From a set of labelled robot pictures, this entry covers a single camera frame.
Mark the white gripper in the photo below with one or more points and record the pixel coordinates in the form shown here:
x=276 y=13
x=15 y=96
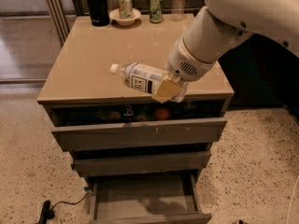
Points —
x=184 y=63

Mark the blue label plastic bottle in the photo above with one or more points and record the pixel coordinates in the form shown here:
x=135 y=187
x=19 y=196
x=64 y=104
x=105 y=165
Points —
x=145 y=78

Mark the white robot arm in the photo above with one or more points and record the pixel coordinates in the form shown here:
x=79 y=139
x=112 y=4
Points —
x=219 y=26

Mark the orange fruit in drawer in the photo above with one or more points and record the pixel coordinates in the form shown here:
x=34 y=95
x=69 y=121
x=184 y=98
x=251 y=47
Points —
x=162 y=113

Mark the tan top drawer cabinet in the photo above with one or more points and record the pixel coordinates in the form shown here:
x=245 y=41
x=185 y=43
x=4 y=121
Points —
x=81 y=91

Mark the grey middle drawer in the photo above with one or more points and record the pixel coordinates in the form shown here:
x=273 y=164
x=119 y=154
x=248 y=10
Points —
x=187 y=159

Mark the grey drawer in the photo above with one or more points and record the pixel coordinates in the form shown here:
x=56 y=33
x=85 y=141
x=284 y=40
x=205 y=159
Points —
x=164 y=198
x=139 y=134
x=187 y=159

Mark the grey top drawer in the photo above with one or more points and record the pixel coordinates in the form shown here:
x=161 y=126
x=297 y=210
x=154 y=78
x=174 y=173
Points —
x=139 y=134

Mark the clear water bottle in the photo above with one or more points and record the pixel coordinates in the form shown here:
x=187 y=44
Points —
x=177 y=10

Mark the grey bottom drawer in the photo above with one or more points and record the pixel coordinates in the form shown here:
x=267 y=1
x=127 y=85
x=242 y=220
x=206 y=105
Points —
x=164 y=198

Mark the green drink can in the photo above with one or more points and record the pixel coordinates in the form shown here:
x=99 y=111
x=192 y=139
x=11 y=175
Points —
x=155 y=11

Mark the white ceramic bowl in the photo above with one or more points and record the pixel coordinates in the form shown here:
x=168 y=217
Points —
x=115 y=16

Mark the green can in bowl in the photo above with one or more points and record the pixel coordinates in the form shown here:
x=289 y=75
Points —
x=125 y=9

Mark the black insulated flask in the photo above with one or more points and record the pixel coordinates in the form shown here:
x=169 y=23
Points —
x=98 y=12

